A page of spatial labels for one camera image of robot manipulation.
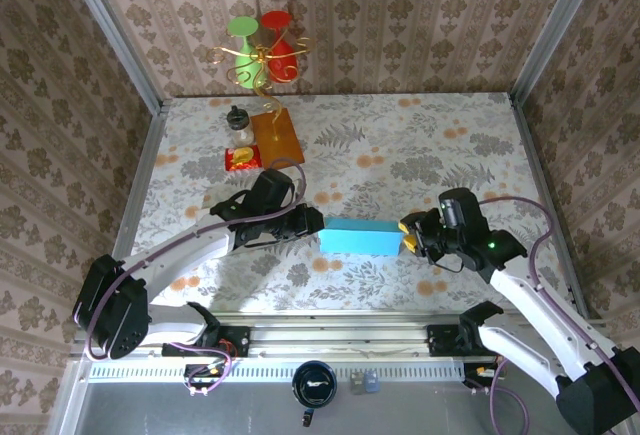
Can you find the teal paper box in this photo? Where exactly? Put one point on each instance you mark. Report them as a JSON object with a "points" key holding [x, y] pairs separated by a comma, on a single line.
{"points": [[360, 240]]}

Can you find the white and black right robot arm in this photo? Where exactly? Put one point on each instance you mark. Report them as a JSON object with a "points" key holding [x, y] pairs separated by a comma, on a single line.
{"points": [[530, 300]]}

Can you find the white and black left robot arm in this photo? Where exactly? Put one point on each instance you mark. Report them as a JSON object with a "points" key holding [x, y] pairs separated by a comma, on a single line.
{"points": [[190, 252]]}

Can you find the red snack packet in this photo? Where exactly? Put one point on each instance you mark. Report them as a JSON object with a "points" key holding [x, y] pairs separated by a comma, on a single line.
{"points": [[242, 157]]}

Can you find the floral patterned table cover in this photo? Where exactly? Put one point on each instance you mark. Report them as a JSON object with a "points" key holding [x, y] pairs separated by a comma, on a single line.
{"points": [[350, 280]]}

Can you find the small glass jar, black lid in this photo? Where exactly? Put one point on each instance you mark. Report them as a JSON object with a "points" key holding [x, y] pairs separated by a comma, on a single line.
{"points": [[239, 127]]}

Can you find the black power connector block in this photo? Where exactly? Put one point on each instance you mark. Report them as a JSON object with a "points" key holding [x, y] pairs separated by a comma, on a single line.
{"points": [[472, 370], [192, 370]]}

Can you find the green plastic wine glass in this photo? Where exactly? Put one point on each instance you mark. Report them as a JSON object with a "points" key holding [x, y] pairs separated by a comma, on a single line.
{"points": [[246, 62]]}

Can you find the red plastic wine glass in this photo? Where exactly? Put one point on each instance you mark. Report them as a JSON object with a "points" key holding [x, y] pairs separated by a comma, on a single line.
{"points": [[280, 57]]}

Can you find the black round mug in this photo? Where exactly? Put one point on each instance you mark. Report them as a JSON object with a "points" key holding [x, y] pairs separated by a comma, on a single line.
{"points": [[315, 372]]}

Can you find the small blue clip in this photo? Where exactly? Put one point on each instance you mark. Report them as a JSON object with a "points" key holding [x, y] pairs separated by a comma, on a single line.
{"points": [[372, 383]]}

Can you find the small grey clip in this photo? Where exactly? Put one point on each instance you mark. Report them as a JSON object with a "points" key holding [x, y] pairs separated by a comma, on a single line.
{"points": [[357, 384]]}

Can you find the grey metal lower shelf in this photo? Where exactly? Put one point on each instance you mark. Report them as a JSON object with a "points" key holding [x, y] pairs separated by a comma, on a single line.
{"points": [[150, 410]]}

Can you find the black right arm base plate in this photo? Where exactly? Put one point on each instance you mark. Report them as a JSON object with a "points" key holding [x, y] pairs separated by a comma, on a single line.
{"points": [[440, 340]]}

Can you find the aluminium table end rail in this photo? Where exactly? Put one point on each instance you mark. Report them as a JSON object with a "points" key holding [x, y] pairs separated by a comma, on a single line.
{"points": [[340, 335]]}

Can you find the aluminium table side rail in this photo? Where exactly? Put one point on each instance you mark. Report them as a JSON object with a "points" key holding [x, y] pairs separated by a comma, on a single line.
{"points": [[534, 155], [148, 150]]}

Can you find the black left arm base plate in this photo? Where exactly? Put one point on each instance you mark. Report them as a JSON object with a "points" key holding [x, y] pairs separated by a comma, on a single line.
{"points": [[240, 340]]}

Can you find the aluminium frame post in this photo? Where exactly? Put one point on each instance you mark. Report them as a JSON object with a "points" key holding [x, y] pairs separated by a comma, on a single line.
{"points": [[114, 30], [555, 30]]}

